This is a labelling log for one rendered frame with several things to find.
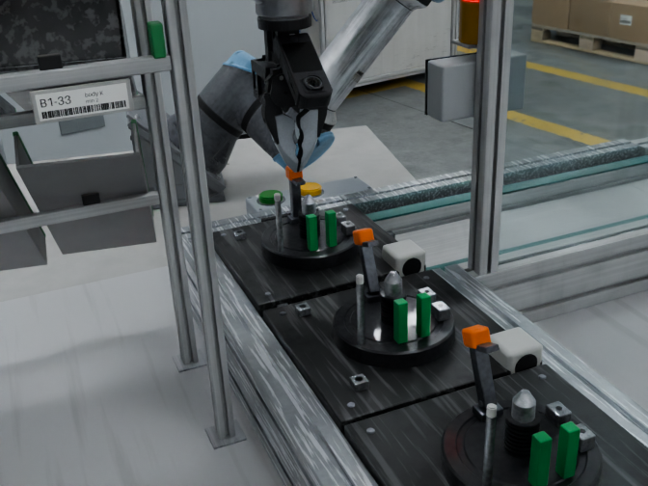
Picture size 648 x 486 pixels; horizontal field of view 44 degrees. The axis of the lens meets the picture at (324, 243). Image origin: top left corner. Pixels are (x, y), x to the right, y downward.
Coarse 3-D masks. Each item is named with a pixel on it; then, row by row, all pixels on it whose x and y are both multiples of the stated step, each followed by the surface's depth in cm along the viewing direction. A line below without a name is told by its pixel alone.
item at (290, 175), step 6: (288, 168) 113; (288, 174) 113; (294, 174) 113; (300, 174) 113; (294, 180) 112; (300, 180) 112; (294, 186) 114; (300, 186) 114; (294, 192) 114; (300, 192) 115; (294, 198) 115; (300, 198) 115; (294, 204) 115; (300, 204) 116; (294, 210) 116; (294, 216) 116
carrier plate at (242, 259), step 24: (360, 216) 123; (216, 240) 117; (240, 240) 117; (384, 240) 115; (240, 264) 110; (264, 264) 110; (360, 264) 108; (384, 264) 108; (264, 288) 103; (288, 288) 103; (312, 288) 103; (336, 288) 103
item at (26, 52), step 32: (0, 0) 74; (32, 0) 74; (64, 0) 75; (96, 0) 75; (0, 32) 74; (32, 32) 74; (64, 32) 75; (96, 32) 75; (0, 64) 74; (32, 64) 74; (64, 64) 75
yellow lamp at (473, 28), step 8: (464, 8) 95; (472, 8) 94; (464, 16) 95; (472, 16) 94; (464, 24) 95; (472, 24) 95; (464, 32) 96; (472, 32) 95; (464, 40) 96; (472, 40) 95
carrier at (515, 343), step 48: (384, 288) 91; (432, 288) 102; (288, 336) 93; (336, 336) 90; (384, 336) 88; (432, 336) 88; (528, 336) 87; (336, 384) 84; (384, 384) 84; (432, 384) 83
